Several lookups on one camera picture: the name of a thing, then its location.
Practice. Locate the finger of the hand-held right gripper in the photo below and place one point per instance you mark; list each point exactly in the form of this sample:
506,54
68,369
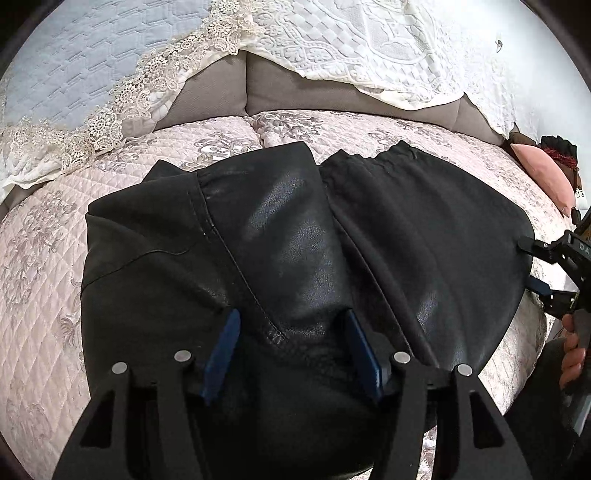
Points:
542,290
540,249

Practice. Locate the pink quilted sofa cover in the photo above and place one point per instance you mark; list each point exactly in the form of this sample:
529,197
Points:
41,258

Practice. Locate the pink cushion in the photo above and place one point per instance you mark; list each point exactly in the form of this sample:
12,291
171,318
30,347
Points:
545,175

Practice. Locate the blue lace-trimmed cover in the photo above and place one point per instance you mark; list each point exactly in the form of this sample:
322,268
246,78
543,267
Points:
69,78

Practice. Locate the dark red cushion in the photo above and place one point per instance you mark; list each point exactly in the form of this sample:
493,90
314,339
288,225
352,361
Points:
561,152

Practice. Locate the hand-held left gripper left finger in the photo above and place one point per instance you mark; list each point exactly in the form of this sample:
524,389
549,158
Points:
224,360

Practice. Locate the white embossed cover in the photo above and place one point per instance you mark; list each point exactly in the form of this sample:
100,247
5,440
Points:
378,41

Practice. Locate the black leather jacket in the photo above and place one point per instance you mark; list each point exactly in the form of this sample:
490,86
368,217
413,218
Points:
286,258

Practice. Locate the grey sofa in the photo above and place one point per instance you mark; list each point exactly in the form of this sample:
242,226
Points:
286,92

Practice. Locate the person's right hand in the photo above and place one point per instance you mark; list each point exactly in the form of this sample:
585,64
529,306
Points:
572,360

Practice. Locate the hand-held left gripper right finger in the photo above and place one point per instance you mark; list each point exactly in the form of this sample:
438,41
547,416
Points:
364,360

